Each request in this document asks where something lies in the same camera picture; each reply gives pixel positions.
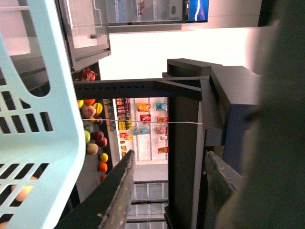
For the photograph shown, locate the yellow star fruit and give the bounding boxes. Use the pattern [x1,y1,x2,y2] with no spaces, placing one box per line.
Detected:
[92,103,103,115]

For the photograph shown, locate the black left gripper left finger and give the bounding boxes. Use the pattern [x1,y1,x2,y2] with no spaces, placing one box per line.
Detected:
[56,150,135,229]

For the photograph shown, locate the orange beside far lemon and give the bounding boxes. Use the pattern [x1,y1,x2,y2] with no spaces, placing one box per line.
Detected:
[99,162,108,173]

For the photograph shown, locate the large light blue basket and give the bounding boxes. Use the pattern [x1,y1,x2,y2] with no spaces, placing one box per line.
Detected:
[0,0,85,229]

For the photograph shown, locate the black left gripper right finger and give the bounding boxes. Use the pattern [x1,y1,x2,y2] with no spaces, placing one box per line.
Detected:
[196,151,242,229]

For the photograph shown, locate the pink dragon fruit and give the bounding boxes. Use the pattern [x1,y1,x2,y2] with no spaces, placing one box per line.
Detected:
[75,68,97,81]

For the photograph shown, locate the yellow lemon far shelf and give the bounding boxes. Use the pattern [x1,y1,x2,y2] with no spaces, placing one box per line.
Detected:
[100,153,109,163]

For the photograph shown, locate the black metal shelf rack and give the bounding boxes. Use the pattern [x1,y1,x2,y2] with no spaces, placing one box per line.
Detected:
[74,59,260,229]

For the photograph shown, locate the dark red apple far shelf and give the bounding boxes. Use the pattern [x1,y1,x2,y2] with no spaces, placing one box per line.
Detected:
[91,130,104,142]

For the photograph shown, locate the large orange front left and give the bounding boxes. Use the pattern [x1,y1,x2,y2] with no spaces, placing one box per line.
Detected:
[83,99,95,106]

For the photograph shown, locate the peach pink fruit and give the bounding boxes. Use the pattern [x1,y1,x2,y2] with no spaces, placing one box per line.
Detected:
[81,105,96,118]

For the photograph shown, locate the pale round asian pear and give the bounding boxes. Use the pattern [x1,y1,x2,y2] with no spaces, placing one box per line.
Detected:
[11,176,38,202]

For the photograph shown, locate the glass freezer cabinet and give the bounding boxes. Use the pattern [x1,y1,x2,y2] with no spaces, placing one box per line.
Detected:
[55,0,111,72]

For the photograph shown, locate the white background product shelf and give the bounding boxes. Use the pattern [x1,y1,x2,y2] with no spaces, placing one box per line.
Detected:
[112,97,169,165]

